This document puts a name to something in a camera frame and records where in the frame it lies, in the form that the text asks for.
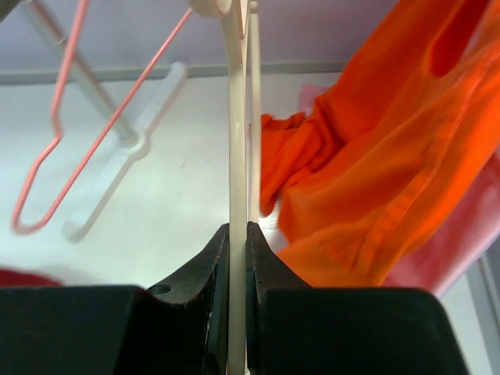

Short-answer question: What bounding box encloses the pink wire hanger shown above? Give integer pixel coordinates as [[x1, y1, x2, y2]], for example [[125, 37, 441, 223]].
[[10, 0, 195, 235]]

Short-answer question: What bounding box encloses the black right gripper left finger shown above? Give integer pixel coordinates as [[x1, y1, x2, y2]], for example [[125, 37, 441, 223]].
[[148, 223, 229, 374]]

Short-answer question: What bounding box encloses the white clothes rack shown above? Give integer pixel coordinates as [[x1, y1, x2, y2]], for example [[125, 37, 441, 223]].
[[10, 1, 191, 241]]

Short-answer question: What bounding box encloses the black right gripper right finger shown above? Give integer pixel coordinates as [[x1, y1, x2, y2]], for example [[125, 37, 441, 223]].
[[245, 222, 309, 370]]

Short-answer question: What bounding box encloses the dark red t shirt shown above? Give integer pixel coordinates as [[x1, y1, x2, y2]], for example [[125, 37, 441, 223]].
[[0, 269, 62, 288]]

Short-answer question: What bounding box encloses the orange t shirt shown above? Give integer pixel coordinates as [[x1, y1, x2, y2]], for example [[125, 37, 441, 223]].
[[260, 1, 499, 287]]

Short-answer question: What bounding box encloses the beige wooden hanger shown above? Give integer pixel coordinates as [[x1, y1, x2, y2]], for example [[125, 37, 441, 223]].
[[190, 1, 262, 374]]

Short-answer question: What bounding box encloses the pink t shirt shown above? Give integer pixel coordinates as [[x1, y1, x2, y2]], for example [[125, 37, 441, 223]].
[[280, 81, 499, 294]]

